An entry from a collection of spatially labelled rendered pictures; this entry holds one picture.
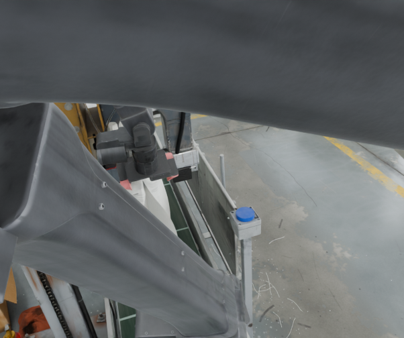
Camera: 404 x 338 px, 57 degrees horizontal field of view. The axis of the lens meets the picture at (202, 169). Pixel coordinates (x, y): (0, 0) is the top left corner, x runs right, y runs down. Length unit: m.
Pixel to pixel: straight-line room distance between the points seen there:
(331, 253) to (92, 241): 2.19
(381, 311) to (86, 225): 2.01
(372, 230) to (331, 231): 0.24
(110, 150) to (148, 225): 0.60
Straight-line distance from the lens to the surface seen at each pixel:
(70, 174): 0.17
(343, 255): 2.34
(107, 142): 0.81
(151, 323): 0.49
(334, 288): 2.17
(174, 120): 1.09
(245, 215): 1.21
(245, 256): 1.33
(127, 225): 0.21
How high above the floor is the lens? 1.63
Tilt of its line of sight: 32 degrees down
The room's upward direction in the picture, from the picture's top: 6 degrees counter-clockwise
